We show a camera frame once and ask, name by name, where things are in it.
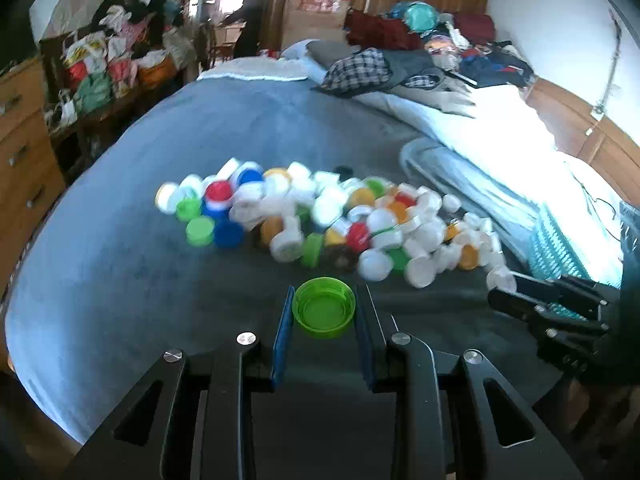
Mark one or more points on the white arched wicker headboard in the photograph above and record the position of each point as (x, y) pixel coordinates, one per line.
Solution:
(65, 0)

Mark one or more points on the wooden chair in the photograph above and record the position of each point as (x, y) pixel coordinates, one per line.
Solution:
(217, 47)

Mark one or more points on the pile of mixed bottle caps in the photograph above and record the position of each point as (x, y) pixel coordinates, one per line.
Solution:
(325, 210)

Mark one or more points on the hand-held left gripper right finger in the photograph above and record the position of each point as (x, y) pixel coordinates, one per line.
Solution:
(364, 340)

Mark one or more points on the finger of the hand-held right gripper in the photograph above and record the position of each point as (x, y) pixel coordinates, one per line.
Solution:
(550, 287)
(520, 307)

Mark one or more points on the small white bottle cap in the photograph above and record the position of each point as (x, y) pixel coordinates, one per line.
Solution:
(500, 277)

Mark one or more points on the cardboard box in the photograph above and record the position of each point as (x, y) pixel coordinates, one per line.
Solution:
(315, 15)

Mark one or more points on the wooden dresser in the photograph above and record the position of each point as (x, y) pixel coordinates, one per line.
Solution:
(25, 160)

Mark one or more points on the dark wooden table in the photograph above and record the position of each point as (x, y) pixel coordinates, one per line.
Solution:
(110, 120)

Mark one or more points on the white lace cloth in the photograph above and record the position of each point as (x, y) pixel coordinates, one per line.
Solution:
(250, 67)

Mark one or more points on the plaid shirt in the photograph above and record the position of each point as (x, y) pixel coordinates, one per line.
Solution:
(360, 67)

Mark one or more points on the pile of clothes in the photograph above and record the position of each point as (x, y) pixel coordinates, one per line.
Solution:
(480, 60)

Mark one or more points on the green bottle cap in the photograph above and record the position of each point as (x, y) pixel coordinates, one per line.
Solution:
(325, 310)

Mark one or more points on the grey pillow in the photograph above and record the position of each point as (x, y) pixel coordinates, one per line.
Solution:
(330, 55)

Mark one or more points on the white duvet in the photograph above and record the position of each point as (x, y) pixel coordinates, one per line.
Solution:
(500, 130)

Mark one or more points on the pile of bags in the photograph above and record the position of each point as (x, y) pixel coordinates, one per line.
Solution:
(110, 60)

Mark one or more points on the wooden headboard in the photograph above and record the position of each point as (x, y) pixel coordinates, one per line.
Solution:
(575, 125)

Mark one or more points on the teal plastic basket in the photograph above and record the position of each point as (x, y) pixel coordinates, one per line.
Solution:
(555, 250)

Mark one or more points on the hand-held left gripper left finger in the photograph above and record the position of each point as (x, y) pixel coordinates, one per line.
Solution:
(282, 340)

